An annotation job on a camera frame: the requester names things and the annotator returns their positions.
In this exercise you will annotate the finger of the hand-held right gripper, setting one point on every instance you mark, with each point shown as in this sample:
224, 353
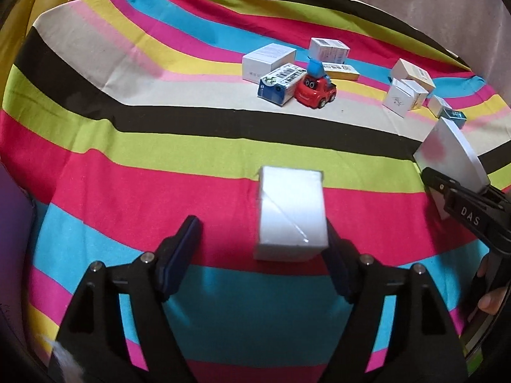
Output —
501, 197
467, 209

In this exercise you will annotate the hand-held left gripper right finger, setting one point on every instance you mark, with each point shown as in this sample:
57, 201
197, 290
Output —
335, 255

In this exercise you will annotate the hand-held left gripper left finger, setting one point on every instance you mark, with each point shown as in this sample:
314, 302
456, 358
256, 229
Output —
187, 243

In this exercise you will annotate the plain white box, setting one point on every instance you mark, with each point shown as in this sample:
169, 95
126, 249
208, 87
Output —
287, 207

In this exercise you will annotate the teal box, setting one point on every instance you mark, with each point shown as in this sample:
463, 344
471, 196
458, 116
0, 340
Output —
453, 116

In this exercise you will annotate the long white box gold print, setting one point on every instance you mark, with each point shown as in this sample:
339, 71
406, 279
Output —
343, 72

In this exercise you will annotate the person's right hand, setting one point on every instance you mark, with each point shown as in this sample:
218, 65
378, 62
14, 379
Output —
492, 302

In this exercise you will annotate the small white box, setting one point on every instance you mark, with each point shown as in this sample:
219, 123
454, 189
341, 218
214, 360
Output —
438, 105

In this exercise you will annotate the striped colourful cloth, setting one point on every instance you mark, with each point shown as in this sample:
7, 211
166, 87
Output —
159, 135

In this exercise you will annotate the cream box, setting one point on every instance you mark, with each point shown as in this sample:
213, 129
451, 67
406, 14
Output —
413, 72

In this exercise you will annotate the red toy car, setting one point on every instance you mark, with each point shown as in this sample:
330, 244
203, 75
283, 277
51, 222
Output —
313, 89

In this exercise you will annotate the blue and white box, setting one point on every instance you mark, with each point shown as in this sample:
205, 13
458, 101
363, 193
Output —
279, 81

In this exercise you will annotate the blue toy piece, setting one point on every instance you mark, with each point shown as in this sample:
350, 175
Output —
316, 68

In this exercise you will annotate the large white box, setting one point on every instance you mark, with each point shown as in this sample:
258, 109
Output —
267, 60

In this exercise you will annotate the white box with printed labels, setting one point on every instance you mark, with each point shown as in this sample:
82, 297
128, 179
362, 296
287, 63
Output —
329, 50

